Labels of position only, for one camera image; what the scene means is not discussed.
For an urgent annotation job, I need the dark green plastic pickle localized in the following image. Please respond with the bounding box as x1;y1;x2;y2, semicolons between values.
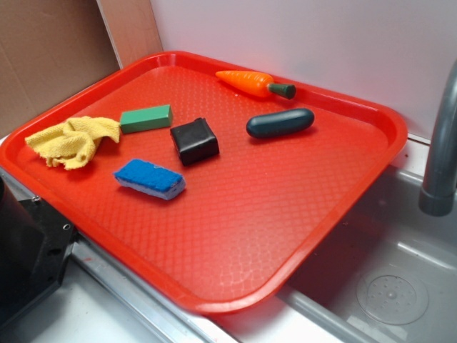
246;108;315;139

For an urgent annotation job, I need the green wooden block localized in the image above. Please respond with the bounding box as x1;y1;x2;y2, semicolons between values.
120;104;173;134

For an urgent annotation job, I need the grey faucet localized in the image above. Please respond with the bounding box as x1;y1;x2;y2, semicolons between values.
418;64;456;217

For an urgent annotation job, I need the yellow cloth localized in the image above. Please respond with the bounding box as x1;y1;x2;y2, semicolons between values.
25;116;120;170

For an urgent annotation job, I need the brown cardboard panel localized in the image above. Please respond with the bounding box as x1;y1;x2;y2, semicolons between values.
1;1;162;136

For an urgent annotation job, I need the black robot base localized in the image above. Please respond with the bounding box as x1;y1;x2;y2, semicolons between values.
1;180;76;329

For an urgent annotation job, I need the grey plastic sink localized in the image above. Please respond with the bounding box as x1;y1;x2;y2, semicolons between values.
217;167;456;342

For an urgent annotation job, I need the orange plastic carrot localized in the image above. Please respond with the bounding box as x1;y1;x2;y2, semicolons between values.
215;70;296;99

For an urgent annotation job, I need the red plastic tray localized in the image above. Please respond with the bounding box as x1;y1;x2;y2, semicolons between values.
1;51;407;314

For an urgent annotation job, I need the blue sponge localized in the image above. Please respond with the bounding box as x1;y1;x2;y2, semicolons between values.
114;159;186;201

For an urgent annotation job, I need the black rectangular block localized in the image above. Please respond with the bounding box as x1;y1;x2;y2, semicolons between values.
171;118;220;166

